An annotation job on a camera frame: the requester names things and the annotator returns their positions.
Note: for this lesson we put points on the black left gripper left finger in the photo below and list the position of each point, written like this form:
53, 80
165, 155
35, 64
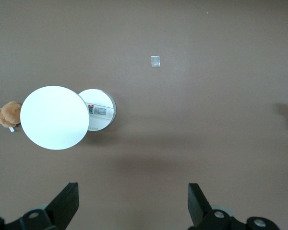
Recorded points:
64, 203

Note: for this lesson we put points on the white round desk lamp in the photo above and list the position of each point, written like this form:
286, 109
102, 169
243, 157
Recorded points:
55, 117

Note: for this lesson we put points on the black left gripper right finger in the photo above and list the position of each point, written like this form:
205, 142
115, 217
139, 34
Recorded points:
196, 206

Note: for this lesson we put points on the brown table cover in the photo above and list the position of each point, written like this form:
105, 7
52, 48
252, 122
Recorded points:
206, 143

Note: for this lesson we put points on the small clear tape piece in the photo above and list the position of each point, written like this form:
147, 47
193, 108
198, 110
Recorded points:
155, 61

